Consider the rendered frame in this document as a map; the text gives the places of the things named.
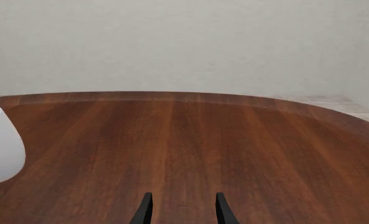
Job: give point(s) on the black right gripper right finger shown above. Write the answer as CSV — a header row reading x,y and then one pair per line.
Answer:
x,y
225,211

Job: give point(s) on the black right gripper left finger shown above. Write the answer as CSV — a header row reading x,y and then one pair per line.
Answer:
x,y
143,211

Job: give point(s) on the white mug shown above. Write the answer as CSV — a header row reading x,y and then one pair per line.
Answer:
x,y
0,147

